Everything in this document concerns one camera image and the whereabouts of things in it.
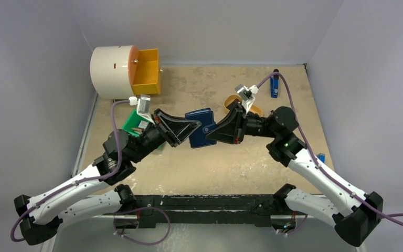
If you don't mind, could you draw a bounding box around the white cylindrical drawer cabinet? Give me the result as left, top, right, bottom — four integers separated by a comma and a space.
90, 45, 139, 100

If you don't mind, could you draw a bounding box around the green plastic bin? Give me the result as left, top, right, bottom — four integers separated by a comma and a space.
121, 109, 149, 137

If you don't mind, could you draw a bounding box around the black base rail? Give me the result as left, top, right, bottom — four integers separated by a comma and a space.
117, 194, 304, 232

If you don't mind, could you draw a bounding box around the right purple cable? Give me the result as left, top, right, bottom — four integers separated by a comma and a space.
257, 72, 403, 232

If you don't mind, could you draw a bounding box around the blue black stapler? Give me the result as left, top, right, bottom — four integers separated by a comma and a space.
270, 75, 279, 98

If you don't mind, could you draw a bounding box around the blue leather card holder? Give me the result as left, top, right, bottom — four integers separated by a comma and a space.
185, 108, 217, 149

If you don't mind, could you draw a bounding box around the small blue block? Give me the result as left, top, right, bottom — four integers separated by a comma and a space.
317, 153, 325, 163

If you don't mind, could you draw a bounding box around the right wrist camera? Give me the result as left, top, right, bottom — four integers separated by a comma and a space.
235, 84, 259, 113

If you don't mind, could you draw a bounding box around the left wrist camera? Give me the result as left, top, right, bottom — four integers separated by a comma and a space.
128, 94, 154, 124

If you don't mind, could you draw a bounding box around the orange drawer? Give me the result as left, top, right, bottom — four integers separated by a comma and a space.
131, 48, 162, 95

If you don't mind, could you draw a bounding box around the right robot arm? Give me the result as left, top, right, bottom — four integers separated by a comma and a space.
206, 102, 384, 247

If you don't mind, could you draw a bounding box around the tan oval tray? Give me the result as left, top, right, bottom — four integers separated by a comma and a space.
224, 95, 264, 117

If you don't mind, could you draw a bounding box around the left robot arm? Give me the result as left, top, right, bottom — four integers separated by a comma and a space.
10, 109, 201, 246

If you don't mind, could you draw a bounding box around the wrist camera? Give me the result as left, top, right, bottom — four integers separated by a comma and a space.
128, 94, 154, 124
235, 84, 259, 113

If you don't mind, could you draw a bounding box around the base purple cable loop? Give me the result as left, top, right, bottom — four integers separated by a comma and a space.
112, 204, 173, 246

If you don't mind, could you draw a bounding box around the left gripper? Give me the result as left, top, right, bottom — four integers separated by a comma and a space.
130, 109, 201, 164

